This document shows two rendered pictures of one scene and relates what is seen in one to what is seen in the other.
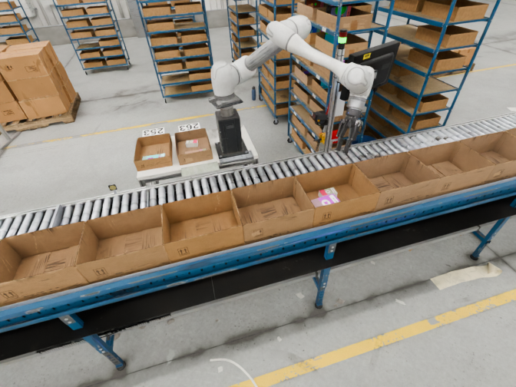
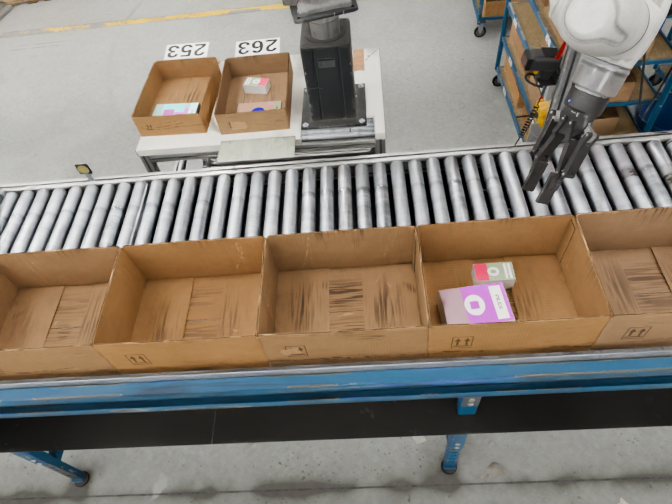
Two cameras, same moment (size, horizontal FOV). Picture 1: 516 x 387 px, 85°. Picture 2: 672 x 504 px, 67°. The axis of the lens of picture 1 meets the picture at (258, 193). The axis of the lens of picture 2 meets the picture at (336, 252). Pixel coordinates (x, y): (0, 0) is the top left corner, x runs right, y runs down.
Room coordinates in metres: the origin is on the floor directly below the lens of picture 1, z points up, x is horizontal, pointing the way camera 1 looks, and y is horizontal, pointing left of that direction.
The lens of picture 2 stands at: (0.49, -0.31, 2.07)
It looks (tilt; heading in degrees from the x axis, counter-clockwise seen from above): 53 degrees down; 21
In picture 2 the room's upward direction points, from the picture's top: 10 degrees counter-clockwise
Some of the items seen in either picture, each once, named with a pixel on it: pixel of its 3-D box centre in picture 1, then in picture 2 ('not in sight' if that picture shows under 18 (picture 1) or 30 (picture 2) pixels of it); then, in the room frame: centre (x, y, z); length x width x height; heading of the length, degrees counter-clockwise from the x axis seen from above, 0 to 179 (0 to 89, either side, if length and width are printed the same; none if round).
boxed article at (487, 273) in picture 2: (327, 194); (492, 276); (1.28, -0.43, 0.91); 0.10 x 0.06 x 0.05; 104
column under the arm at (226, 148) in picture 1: (229, 131); (329, 71); (2.12, 0.21, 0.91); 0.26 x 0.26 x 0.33; 13
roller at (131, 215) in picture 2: (143, 214); (127, 234); (1.38, 0.80, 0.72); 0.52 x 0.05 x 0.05; 14
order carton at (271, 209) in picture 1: (271, 209); (343, 295); (1.12, -0.07, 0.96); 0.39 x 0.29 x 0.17; 104
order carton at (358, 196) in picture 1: (333, 194); (500, 286); (1.22, -0.45, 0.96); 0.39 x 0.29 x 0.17; 104
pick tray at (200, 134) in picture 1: (193, 145); (256, 92); (2.12, 0.54, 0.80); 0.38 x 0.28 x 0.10; 14
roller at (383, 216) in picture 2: (268, 186); (383, 216); (1.60, -0.08, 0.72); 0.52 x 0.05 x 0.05; 14
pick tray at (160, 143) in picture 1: (154, 151); (179, 95); (2.07, 0.87, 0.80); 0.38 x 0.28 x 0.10; 11
